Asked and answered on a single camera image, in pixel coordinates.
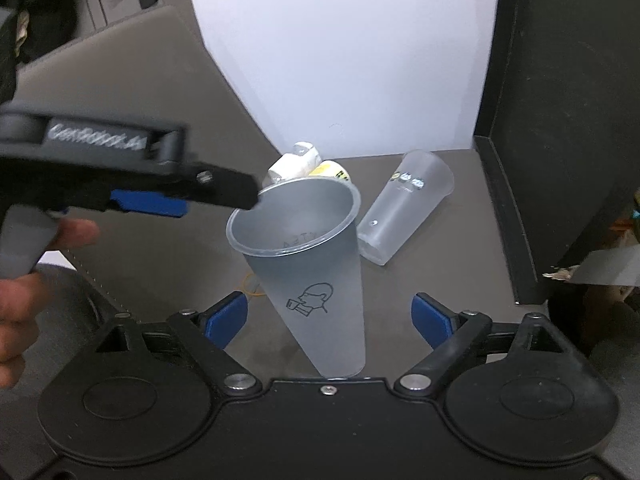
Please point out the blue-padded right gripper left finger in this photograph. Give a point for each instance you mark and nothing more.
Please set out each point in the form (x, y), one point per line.
(205, 336)

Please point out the white board backdrop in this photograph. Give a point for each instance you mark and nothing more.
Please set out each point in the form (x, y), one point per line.
(355, 77)

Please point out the person's left hand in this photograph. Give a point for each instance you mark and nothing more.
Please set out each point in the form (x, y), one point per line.
(25, 297)

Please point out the frosted plastic cup with figure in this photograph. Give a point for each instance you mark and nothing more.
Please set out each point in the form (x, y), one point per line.
(300, 241)

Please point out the yellow-label vitamin water bottle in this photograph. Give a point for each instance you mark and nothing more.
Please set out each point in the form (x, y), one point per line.
(330, 169)

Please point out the black tray leaning upright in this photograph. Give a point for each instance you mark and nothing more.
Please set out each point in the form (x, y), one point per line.
(558, 130)

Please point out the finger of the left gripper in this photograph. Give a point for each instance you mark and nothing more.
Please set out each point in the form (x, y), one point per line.
(145, 202)

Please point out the white-label clear plastic bottle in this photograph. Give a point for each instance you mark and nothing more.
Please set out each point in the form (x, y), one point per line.
(297, 163)

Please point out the frosted plastic cup with pandas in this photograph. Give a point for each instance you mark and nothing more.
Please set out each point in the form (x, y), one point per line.
(414, 190)

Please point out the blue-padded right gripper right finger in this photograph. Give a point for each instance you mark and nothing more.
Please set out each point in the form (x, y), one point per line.
(458, 342)

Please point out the orange rubber band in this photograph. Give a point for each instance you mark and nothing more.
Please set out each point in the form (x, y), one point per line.
(251, 287)

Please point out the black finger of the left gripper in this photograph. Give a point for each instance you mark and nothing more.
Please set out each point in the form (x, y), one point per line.
(214, 185)

